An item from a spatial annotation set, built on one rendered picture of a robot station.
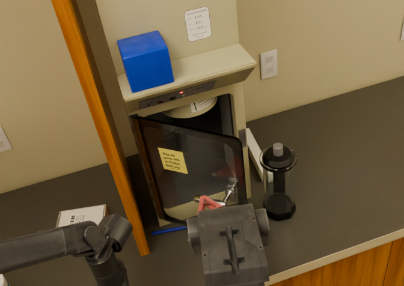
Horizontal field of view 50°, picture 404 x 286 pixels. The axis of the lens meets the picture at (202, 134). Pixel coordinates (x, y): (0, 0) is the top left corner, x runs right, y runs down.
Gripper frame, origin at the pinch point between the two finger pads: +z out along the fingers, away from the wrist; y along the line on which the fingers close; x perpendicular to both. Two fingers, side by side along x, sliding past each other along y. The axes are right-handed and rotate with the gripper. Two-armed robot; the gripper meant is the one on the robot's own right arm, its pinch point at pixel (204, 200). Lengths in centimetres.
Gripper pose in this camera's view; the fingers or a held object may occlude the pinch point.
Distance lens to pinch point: 112.4
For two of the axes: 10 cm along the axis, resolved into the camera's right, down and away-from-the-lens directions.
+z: -2.9, -5.8, 7.6
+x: -9.5, 2.8, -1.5
